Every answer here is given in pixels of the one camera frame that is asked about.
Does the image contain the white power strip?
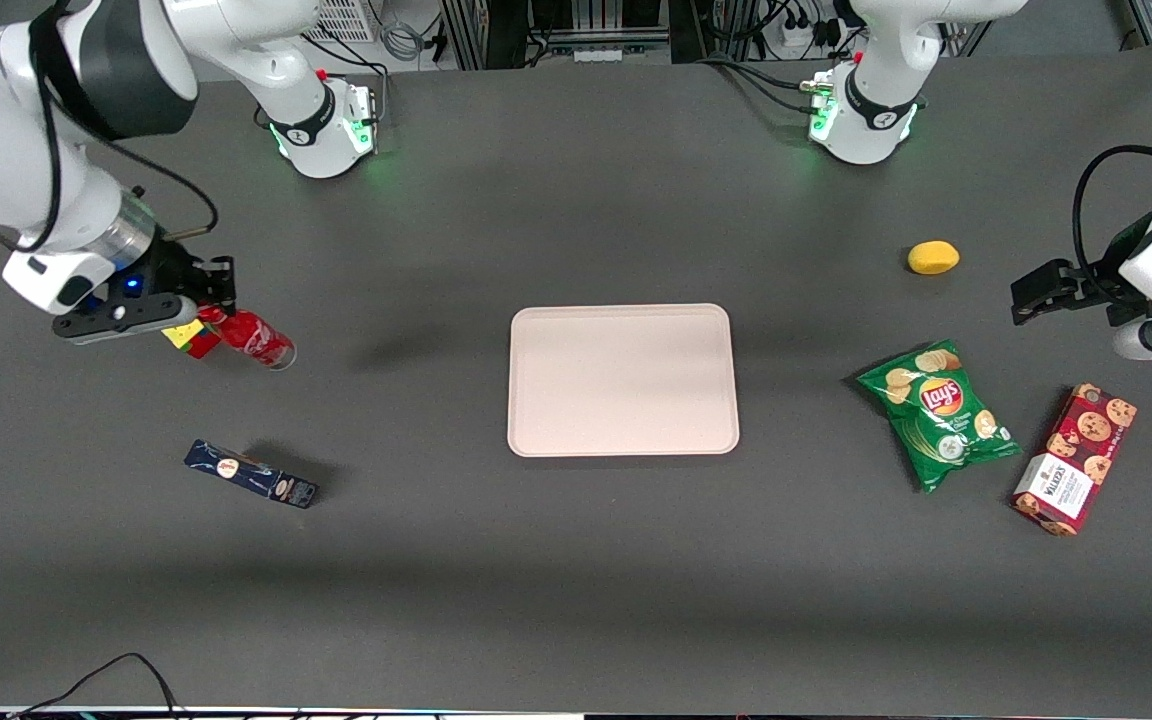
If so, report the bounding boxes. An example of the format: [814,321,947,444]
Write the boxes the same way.
[781,20,837,51]

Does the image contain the black loose table cable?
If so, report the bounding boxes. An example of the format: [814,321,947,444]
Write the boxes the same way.
[11,653,182,720]

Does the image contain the red coke bottle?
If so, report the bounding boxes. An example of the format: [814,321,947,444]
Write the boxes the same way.
[198,305,296,372]

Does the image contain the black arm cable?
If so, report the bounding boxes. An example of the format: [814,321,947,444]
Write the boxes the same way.
[0,0,220,253]
[1073,145,1152,296]

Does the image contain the navy blue snack box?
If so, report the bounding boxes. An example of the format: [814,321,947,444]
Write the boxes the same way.
[183,438,320,510]

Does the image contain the grey coiled cable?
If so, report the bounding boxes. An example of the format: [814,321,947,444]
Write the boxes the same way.
[379,18,429,63]

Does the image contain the red Walkers cookie box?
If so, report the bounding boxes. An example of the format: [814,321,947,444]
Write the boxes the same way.
[1011,383,1139,538]

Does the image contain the white vented box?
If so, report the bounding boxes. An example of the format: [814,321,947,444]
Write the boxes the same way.
[306,0,379,43]

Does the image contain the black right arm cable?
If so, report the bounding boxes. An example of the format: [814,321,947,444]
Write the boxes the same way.
[0,0,220,253]

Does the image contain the red and yellow cube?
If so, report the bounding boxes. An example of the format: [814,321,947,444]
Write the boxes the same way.
[161,318,224,360]

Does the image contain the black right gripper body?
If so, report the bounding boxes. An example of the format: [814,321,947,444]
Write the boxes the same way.
[101,238,205,309]

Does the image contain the green Lays chips bag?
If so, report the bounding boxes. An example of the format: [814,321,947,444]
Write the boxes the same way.
[856,339,1024,495]

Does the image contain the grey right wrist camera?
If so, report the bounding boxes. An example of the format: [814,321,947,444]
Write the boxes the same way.
[51,293,202,346]

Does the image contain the yellow lemon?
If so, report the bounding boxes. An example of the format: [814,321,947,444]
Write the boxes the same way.
[907,240,961,276]

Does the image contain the pale pink plastic tray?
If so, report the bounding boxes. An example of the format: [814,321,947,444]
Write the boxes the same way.
[507,303,741,458]

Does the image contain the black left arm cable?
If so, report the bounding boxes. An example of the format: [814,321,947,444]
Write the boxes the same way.
[1073,145,1152,296]

